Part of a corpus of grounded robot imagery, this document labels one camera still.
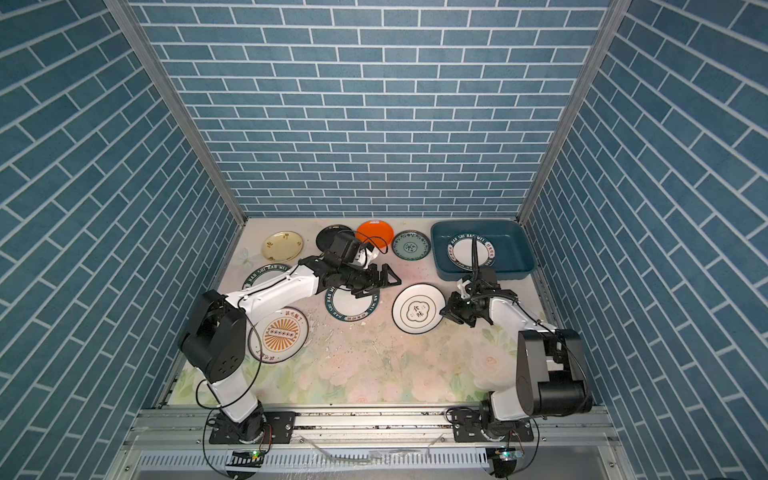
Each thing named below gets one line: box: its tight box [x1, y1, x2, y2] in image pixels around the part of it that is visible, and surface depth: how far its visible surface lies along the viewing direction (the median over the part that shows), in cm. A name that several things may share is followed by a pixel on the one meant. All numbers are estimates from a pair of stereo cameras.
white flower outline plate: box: [392, 283, 446, 335], surface depth 96 cm
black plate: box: [316, 224, 353, 252], surface depth 114 cm
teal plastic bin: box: [430, 220, 536, 280], surface depth 114 cm
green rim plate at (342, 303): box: [325, 285, 380, 322], surface depth 96 cm
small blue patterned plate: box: [391, 230, 431, 261], surface depth 114 cm
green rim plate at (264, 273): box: [242, 264, 292, 290], surface depth 105 cm
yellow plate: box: [261, 230, 304, 262], surface depth 114 cm
